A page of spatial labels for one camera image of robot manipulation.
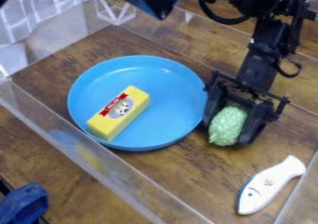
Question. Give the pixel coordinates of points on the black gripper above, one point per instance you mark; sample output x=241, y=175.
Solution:
x=249, y=91

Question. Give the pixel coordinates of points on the green bitter gourd toy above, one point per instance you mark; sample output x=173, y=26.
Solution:
x=227, y=126

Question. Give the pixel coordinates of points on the blue round plate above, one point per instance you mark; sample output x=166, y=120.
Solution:
x=177, y=100

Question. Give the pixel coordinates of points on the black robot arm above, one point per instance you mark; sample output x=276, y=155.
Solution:
x=276, y=38

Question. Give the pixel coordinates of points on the white wooden fish toy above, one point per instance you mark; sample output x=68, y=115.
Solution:
x=267, y=184

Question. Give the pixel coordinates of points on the yellow butter block toy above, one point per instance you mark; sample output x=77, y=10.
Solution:
x=116, y=116

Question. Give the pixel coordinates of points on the white grid cloth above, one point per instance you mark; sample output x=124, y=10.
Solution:
x=21, y=16

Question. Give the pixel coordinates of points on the blue clamp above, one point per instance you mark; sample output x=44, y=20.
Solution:
x=25, y=205

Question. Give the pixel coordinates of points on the clear acrylic enclosure wall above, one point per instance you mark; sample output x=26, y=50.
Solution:
x=188, y=183

